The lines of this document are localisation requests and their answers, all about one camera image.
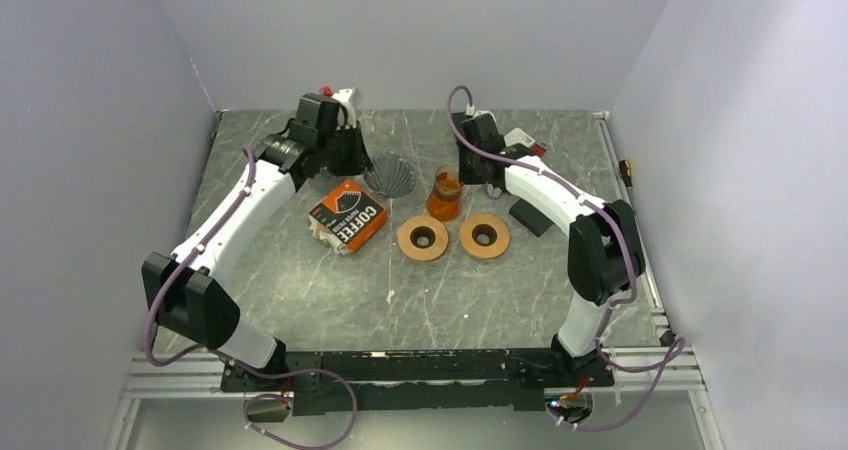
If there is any black base frame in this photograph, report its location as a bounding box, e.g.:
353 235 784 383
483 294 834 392
220 347 614 416

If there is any grey glass dripper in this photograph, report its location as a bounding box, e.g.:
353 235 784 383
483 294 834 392
309 168 346 195

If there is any wooden ring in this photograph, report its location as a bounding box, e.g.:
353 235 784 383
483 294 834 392
458 213 511 261
398 215 450 263

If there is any yellow black screwdriver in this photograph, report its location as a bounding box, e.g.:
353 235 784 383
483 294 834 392
618 159 633 191

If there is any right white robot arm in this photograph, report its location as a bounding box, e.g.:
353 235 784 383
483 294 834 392
449 112 645 385

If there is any orange coffee filter box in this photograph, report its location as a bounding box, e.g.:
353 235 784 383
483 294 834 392
308 179 388 255

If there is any clear glass dripper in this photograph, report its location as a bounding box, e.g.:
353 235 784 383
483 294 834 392
363 153 416 199

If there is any red handled adjustable wrench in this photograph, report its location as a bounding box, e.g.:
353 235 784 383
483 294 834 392
486 143 547 199

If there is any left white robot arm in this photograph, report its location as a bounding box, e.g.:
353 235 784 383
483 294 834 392
141 87 372 390

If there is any orange glass carafe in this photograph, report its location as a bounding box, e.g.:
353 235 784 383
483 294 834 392
426 165 463 222

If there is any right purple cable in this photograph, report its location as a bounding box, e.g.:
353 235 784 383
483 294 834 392
447 85 687 434

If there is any black block near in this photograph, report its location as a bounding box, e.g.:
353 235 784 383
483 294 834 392
509 199 553 237

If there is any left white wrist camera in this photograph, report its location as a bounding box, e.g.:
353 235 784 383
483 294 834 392
319 86 360 127

